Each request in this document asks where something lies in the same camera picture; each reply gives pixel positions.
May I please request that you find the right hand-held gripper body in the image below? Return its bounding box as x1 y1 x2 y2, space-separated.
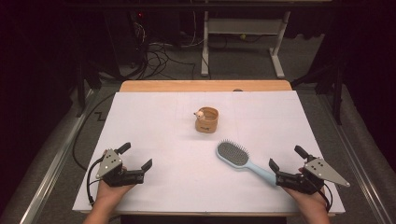
275 156 351 196

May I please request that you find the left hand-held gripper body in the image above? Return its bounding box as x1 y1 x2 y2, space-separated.
94 148 146 189

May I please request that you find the light blue hairbrush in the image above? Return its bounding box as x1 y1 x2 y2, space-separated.
216 139 278 188

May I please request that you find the wooden holder cup with figurine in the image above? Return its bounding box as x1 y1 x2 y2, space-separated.
192 106 219 134

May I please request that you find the person's left hand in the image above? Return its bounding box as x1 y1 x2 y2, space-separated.
93 166 136 208

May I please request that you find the person's right hand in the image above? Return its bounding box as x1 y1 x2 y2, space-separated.
281 167 329 217

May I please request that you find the white board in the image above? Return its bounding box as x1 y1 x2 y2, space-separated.
72 91 347 215

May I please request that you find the black stand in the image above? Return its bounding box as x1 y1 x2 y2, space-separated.
291 60 345 126
75 57 103 119

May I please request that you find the wooden table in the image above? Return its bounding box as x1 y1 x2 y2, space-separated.
78 79 337 218

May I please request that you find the black computer tower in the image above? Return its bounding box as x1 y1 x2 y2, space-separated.
104 8 149 74

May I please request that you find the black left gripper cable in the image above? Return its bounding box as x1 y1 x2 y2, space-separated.
85 156 106 206

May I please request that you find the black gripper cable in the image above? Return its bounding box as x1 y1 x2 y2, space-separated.
311 176 333 213
85 156 106 206

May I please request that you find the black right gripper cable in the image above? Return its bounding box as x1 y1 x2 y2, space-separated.
311 176 333 213

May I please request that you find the metal floor rail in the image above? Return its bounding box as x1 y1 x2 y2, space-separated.
18 89 95 224
317 92 391 224

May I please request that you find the long black floor cable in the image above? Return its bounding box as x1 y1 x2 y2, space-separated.
72 92 116 173

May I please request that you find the tangle of floor cables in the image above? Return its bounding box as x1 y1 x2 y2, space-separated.
132 21 198 80

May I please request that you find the white metal desk frame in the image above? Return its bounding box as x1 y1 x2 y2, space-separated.
200 9 292 79

